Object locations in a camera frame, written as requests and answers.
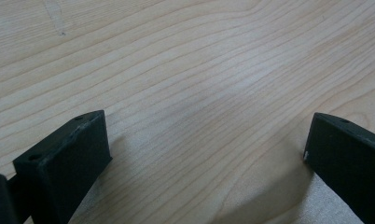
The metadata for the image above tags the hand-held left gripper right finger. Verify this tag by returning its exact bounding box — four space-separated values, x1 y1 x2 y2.
302 112 375 224

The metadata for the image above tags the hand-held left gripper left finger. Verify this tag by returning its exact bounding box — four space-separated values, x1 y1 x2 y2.
12 109 113 224

